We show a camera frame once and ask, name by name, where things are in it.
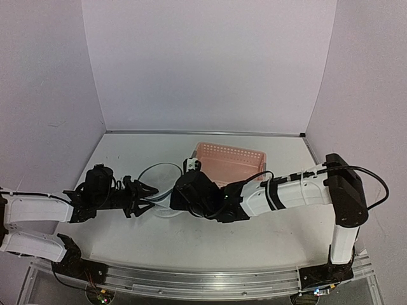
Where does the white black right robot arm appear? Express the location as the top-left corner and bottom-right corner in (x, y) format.
(169, 153), (368, 290)

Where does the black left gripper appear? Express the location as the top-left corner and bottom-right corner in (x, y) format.
(94, 179), (158, 219)

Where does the pink perforated plastic basket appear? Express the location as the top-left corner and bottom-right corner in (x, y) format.
(192, 142), (266, 187)

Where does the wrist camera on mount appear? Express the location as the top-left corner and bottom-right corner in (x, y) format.
(83, 164), (114, 196)
(172, 158), (221, 207)

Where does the aluminium rail at table back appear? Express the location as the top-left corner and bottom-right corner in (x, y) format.
(106, 130), (306, 138)

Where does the white mesh laundry bag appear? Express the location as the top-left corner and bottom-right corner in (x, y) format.
(137, 162), (183, 219)

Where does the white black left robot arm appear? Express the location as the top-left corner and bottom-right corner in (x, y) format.
(1, 176), (158, 278)

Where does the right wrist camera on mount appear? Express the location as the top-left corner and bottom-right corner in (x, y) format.
(172, 158), (221, 207)

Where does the aluminium front rail frame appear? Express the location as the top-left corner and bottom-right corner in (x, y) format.
(17, 254), (383, 304)

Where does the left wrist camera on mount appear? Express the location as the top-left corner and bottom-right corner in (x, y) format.
(83, 164), (114, 196)

